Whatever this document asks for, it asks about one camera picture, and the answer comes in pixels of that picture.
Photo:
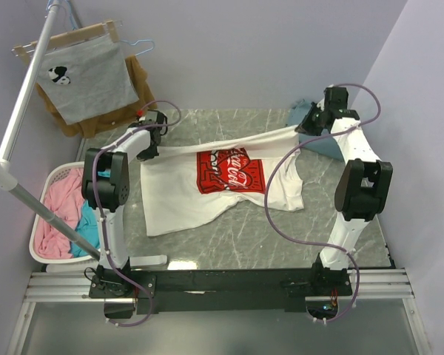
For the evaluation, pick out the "aluminium rail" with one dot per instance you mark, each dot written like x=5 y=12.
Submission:
x=74 y=287

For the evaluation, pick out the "white laundry basket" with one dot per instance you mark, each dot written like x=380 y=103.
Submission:
x=57 y=174

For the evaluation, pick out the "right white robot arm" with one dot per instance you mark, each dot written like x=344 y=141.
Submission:
x=362 y=190

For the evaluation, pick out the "black base beam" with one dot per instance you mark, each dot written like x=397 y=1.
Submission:
x=222 y=290

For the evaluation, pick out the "pink garment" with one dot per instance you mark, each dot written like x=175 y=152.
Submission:
x=65 y=200

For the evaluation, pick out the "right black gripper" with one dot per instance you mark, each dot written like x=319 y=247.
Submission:
x=305 y=126

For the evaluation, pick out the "grey panda t-shirt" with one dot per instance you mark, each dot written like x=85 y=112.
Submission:
x=87 y=79

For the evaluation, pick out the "white clothes rack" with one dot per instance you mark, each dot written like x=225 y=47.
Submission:
x=22 y=111

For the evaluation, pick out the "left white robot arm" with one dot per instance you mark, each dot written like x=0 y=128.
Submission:
x=106 y=187

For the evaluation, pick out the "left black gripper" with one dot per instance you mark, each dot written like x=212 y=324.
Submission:
x=148 y=155

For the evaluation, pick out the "wooden clip hanger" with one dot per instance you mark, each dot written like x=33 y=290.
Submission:
x=109 y=27

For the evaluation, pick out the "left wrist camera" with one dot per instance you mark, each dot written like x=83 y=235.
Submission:
x=140 y=113

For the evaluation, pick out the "white coca-cola t-shirt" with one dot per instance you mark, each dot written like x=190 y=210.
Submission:
x=185 y=187

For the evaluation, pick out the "folded blue t-shirt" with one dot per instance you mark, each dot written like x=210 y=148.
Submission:
x=328 y=146

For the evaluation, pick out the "teal garment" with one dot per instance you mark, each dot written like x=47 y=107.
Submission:
x=87 y=227

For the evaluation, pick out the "brown garment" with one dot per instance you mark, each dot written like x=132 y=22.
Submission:
x=91 y=127

